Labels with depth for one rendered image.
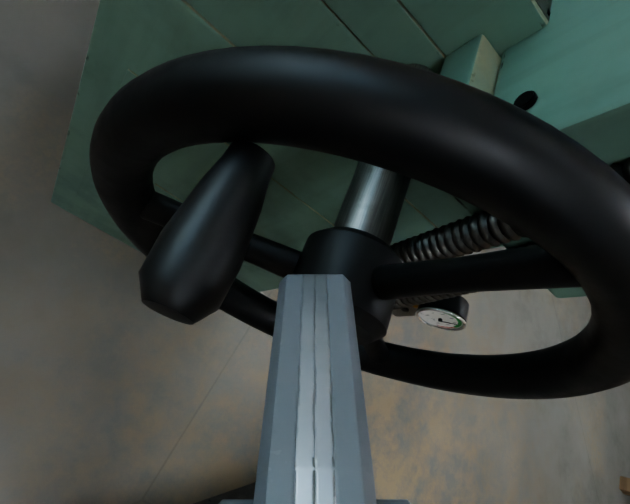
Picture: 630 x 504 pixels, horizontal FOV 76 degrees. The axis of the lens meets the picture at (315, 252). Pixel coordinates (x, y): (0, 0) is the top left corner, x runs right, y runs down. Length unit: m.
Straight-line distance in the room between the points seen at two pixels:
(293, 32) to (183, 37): 0.11
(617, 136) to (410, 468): 1.38
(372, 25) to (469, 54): 0.07
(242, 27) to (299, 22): 0.05
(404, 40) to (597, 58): 0.12
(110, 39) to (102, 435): 0.78
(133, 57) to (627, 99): 0.39
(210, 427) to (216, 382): 0.10
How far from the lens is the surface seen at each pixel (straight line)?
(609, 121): 0.23
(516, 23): 0.31
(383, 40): 0.32
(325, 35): 0.34
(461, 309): 0.53
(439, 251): 0.29
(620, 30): 0.26
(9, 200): 1.02
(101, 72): 0.51
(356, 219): 0.23
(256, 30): 0.36
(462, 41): 0.32
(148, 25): 0.42
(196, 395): 1.06
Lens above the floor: 0.99
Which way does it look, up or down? 53 degrees down
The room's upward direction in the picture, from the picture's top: 74 degrees clockwise
